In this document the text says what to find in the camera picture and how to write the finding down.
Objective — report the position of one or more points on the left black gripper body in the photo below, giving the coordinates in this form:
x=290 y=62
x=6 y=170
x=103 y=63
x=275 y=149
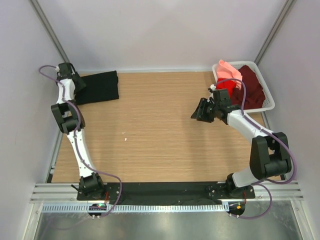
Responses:
x=75 y=74

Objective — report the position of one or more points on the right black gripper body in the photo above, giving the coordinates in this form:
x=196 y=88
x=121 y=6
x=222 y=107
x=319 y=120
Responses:
x=216 y=107

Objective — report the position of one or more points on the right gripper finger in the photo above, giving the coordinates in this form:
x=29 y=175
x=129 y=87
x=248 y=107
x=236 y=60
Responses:
x=201 y=105
x=204 y=116

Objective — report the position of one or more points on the black t shirt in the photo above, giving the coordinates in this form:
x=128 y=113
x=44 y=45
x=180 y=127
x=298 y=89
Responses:
x=100 y=87

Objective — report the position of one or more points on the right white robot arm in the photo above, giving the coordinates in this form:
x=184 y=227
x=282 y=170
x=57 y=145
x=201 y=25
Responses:
x=269 y=153

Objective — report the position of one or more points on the red t shirt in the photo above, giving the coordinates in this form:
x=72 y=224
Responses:
x=228 y=85

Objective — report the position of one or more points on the maroon t shirt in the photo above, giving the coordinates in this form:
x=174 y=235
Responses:
x=255 y=96

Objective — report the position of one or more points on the pink t shirt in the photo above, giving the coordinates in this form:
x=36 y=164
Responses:
x=225 y=70

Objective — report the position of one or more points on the white plastic basket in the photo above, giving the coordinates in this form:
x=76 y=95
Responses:
x=268 y=103

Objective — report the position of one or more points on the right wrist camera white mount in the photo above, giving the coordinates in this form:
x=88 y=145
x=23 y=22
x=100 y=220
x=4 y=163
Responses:
x=212 y=88

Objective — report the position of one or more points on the left aluminium frame post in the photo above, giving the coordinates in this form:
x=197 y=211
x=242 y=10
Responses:
x=49 y=29

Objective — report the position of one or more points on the aluminium frame post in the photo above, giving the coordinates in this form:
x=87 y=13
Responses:
x=279 y=21
x=49 y=29

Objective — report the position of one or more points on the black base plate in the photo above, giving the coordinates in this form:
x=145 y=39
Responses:
x=165 y=193

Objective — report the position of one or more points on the aluminium front rail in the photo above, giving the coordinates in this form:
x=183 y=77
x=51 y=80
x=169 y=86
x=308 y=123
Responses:
x=63 y=192

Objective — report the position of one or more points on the right aluminium frame post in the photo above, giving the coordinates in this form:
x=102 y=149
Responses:
x=279 y=21

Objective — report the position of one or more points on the white slotted cable duct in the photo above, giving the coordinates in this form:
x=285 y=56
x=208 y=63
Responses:
x=92 y=208

